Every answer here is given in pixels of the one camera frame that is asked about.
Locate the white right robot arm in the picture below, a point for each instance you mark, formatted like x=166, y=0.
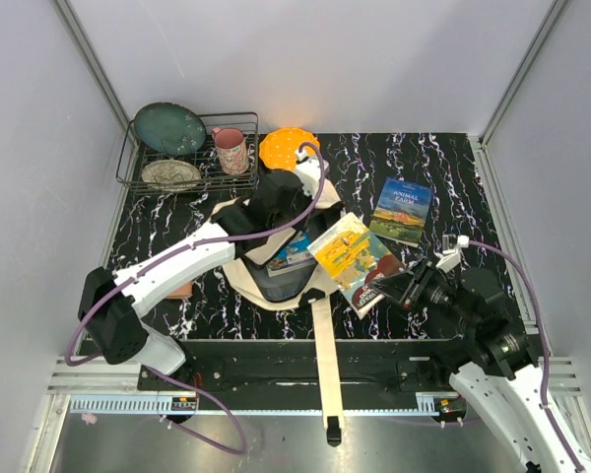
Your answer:
x=495, y=367

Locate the grey wire dish rack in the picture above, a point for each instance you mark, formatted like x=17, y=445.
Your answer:
x=205, y=159

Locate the pink ghost pattern mug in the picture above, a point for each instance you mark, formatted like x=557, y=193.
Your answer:
x=231, y=149

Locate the yellow polka dot plate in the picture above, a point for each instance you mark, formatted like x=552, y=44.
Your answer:
x=278, y=148

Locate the yellow blue picture book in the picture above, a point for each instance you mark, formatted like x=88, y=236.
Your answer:
x=353, y=257

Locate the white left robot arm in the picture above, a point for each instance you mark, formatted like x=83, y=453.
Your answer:
x=113, y=305

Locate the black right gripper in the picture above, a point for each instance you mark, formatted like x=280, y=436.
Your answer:
x=408, y=288

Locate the salmon leather wallet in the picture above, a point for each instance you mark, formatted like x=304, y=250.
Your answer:
x=182, y=292

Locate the speckled beige plate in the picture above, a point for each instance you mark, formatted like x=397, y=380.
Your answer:
x=170, y=176

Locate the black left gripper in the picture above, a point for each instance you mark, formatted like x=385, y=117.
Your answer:
x=305, y=196

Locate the dark teal plate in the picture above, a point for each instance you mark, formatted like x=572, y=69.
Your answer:
x=170, y=128

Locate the cream canvas backpack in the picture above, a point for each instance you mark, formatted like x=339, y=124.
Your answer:
x=315, y=293

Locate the blue Animal Farm book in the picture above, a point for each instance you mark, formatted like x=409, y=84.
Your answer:
x=401, y=211

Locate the light blue coin book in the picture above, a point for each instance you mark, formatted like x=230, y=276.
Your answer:
x=293, y=256

